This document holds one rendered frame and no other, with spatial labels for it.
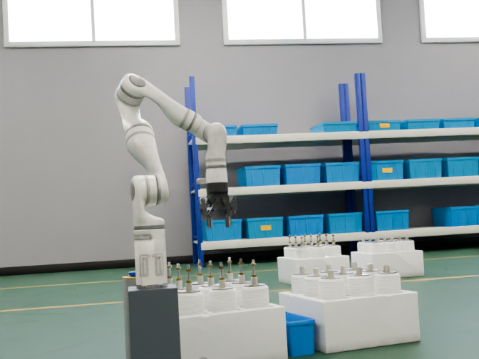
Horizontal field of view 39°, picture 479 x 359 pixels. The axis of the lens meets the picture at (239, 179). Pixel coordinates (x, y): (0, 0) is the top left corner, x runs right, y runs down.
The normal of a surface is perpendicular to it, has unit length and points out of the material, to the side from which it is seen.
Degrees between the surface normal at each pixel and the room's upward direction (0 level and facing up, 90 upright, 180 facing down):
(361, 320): 90
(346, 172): 93
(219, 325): 90
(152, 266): 90
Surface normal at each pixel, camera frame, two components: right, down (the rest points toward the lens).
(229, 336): 0.36, -0.07
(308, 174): 0.14, -0.01
